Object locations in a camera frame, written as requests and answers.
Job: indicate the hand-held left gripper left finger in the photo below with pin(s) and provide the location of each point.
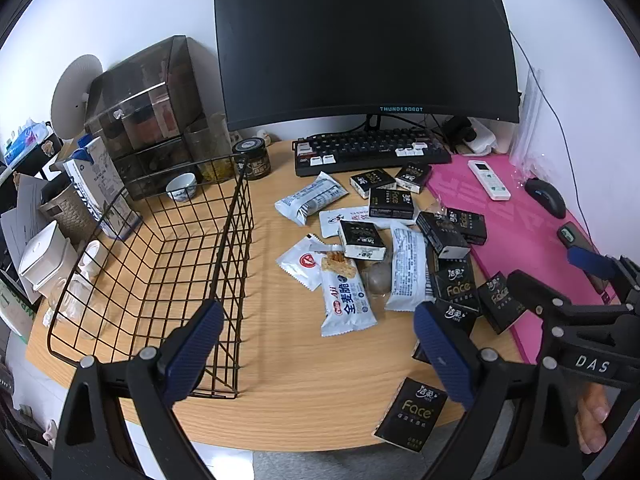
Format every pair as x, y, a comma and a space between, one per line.
195, 355

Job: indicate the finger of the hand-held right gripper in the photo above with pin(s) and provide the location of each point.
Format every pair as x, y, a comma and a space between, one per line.
592, 261
537, 296

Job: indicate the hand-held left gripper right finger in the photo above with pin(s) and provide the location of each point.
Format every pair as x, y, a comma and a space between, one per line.
445, 355

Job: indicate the black tissue packet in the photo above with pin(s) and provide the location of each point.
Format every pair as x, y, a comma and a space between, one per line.
410, 412

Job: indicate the white snack packet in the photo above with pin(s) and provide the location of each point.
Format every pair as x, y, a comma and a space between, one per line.
407, 270

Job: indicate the clear-wrapped round snack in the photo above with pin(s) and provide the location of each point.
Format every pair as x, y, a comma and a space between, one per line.
377, 277

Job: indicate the blue and white cereal bar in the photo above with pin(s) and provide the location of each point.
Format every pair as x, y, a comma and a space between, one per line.
347, 305

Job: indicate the clear plastic wrapper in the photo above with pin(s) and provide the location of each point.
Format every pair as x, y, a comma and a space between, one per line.
435, 207

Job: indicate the white sachet with red circle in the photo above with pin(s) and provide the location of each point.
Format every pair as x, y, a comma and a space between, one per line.
302, 262

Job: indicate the pile of black tissue packs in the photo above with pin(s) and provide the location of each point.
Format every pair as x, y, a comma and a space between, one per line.
392, 203

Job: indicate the white wipe packet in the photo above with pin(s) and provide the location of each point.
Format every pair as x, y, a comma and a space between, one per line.
340, 220

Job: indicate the silver wet wipes packet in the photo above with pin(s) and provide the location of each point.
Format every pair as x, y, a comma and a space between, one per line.
310, 199

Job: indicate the wooden desktop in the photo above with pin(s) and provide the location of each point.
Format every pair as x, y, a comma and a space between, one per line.
300, 360

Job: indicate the person's right hand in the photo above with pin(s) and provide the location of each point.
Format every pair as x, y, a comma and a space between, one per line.
592, 420

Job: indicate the phone in brown case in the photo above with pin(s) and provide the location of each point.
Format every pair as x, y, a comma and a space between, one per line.
567, 235

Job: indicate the pink desk mat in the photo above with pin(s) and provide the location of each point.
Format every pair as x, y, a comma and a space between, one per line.
500, 240

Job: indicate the black computer mouse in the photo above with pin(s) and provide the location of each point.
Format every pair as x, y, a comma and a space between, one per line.
547, 197

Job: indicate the white remote control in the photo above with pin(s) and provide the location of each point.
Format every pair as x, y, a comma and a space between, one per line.
489, 180

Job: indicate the clear glass jar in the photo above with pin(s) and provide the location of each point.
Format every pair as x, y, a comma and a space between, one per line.
75, 300

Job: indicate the white round lidded container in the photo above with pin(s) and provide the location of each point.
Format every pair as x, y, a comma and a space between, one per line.
92, 255

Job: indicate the clear plastic bags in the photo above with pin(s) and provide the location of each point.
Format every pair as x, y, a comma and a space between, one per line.
527, 120

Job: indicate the white crumpled cloth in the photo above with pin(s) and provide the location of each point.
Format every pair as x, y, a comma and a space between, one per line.
485, 142

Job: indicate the pale slipper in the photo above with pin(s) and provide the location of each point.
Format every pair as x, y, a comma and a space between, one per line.
50, 432

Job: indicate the small blue and white cup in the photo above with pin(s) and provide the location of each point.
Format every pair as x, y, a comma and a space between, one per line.
181, 187

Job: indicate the black power adapter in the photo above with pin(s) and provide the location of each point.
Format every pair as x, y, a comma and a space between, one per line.
457, 130

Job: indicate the white sack with green print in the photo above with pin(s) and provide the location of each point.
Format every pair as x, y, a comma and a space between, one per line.
15, 310

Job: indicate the grey woven basket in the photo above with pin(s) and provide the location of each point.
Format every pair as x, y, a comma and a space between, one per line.
70, 215

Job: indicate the glass jar with yellow contents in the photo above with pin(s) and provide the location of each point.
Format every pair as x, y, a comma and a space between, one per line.
212, 160

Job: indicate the blue and white drink carton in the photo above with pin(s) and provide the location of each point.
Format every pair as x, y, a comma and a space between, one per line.
95, 185

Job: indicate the dark jar with black lid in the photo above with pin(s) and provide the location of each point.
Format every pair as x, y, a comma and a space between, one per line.
252, 160

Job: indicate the black mechanical keyboard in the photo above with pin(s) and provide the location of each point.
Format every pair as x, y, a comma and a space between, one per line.
370, 147

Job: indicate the small white figurine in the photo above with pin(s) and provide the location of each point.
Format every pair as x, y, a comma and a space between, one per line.
262, 136

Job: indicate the white paper sheets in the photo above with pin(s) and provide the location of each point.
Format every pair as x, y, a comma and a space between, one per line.
27, 195

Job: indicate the black shelf with stickers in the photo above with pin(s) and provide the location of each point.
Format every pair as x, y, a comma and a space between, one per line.
37, 162

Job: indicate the smoked acrylic storage box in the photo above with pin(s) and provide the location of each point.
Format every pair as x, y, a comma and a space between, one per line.
145, 110

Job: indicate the blue tissue pack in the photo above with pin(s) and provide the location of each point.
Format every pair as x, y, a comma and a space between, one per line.
25, 140

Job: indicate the white round disc on stand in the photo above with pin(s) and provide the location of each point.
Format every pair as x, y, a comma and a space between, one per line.
75, 95

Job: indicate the black curved monitor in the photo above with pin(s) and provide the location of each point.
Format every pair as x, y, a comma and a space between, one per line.
365, 40

